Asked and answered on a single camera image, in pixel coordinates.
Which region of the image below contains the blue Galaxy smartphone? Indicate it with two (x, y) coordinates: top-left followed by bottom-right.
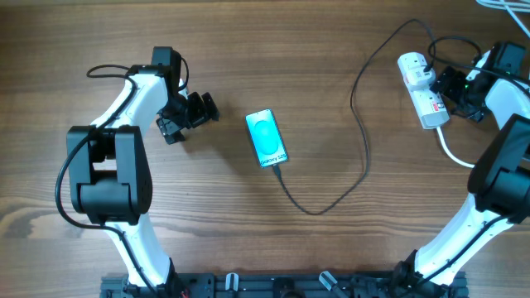
(245, 109), (288, 168)

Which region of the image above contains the black charger cable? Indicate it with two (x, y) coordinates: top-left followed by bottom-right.
(271, 17), (438, 216)

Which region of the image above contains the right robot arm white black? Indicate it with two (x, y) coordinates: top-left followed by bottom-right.
(389, 41), (529, 297)

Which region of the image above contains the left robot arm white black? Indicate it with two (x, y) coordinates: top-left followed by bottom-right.
(55, 46), (219, 297)

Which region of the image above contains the white charger plug adapter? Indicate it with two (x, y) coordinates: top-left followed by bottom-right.
(403, 68), (436, 89)

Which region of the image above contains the white power strip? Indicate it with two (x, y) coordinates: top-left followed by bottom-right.
(397, 52), (450, 129)

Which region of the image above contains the white cables top corner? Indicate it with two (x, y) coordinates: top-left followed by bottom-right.
(475, 0), (530, 30)

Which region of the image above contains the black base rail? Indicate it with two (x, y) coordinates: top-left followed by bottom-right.
(99, 272), (470, 298)

